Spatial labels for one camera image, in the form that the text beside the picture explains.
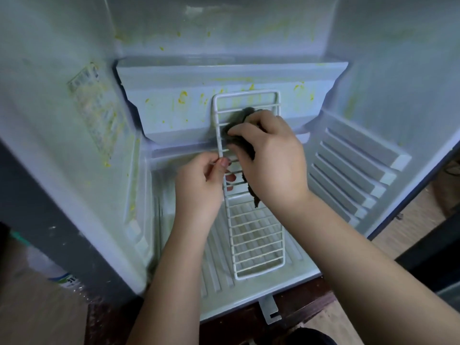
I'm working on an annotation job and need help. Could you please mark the person's left forearm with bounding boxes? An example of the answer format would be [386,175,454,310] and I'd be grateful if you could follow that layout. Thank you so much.
[126,226,217,345]

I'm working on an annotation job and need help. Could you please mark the person's left hand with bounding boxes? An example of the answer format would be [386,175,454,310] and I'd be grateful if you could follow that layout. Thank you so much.
[174,150,232,238]

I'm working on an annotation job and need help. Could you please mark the green cap water bottle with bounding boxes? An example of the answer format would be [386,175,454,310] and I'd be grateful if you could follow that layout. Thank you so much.
[11,230,83,290]

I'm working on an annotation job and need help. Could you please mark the person's right hand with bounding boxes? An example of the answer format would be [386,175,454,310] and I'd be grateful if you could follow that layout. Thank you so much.
[226,110,311,216]

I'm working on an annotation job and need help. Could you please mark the white wire shelf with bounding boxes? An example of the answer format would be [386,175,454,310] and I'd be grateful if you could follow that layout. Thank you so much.
[211,90,288,281]

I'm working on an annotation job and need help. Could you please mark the person's right forearm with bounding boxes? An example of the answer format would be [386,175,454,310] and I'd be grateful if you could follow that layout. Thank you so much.
[276,197,460,345]

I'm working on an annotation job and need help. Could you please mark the fridge door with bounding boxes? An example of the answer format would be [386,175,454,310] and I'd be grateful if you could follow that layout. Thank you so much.
[394,212,460,313]

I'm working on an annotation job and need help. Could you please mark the grey mini fridge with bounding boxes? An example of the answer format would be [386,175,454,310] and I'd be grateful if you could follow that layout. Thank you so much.
[0,0,460,324]

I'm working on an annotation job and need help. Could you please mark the dark red wooden stand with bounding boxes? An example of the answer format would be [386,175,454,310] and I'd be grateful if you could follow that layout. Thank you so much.
[85,276,339,345]

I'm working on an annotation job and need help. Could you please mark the dark grey cloth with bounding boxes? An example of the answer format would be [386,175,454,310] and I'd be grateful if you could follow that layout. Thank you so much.
[220,106,261,207]

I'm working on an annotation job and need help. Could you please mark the person's dark trousers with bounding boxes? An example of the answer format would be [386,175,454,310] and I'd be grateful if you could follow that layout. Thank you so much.
[284,327,339,345]

